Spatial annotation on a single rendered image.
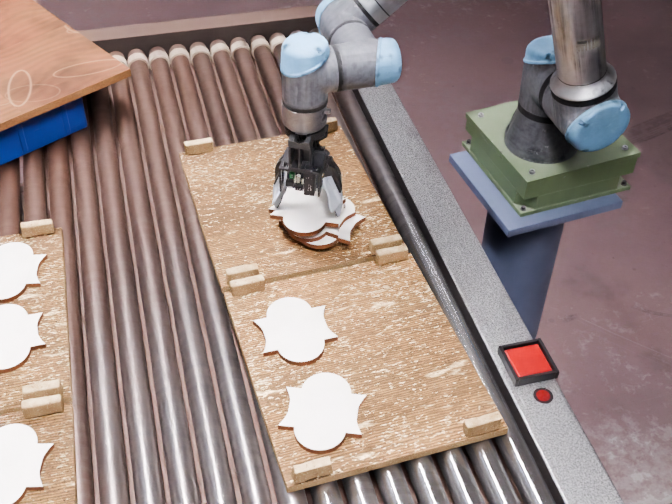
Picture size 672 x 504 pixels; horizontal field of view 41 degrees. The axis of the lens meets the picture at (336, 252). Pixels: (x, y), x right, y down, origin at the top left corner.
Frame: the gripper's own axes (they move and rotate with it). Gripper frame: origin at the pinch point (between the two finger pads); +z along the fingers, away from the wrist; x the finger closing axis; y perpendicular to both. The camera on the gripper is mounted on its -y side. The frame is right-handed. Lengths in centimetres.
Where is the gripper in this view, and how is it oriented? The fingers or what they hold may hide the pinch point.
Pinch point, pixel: (308, 206)
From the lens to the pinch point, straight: 167.5
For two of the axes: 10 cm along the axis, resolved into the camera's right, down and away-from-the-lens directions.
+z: -0.2, 7.3, 6.8
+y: -1.8, 6.7, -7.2
